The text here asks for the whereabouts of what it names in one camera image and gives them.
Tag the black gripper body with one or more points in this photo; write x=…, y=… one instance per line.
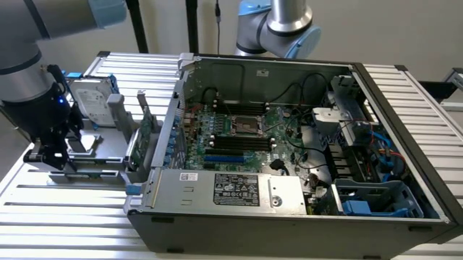
x=33, y=113

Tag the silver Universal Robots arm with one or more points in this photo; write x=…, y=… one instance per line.
x=22, y=75

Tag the blue expansion slot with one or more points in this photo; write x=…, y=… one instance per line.
x=225, y=157

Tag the black RAM slot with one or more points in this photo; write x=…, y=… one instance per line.
x=242, y=145
x=241, y=109
x=241, y=102
x=241, y=112
x=242, y=141
x=242, y=138
x=241, y=106

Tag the silver CPU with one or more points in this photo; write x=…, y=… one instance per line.
x=89, y=142

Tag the silver hard disk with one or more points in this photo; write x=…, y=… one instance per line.
x=93, y=103

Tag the grey parts rack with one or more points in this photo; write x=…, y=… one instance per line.
x=119, y=113

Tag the green graphics card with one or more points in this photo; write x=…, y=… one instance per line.
x=145, y=130

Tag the blue case latch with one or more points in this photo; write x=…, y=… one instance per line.
x=133, y=189

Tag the black stand pole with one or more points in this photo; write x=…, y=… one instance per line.
x=139, y=27
x=191, y=27

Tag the grey power supply unit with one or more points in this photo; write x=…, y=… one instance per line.
x=202, y=192

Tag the metal CPU socket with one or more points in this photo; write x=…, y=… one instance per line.
x=247, y=126

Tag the green motherboard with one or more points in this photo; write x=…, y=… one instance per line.
x=286, y=127

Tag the black open PC case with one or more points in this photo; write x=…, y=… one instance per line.
x=253, y=233

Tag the grey metal drive cage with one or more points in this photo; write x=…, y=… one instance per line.
x=343, y=113

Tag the black fan shroud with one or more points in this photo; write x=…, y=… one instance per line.
x=347, y=162

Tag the blue plastic disk bay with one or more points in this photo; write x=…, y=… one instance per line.
x=383, y=189

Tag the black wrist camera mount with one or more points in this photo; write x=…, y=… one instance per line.
x=57, y=78

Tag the aluminium frame with black panel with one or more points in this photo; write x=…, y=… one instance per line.
x=435, y=89

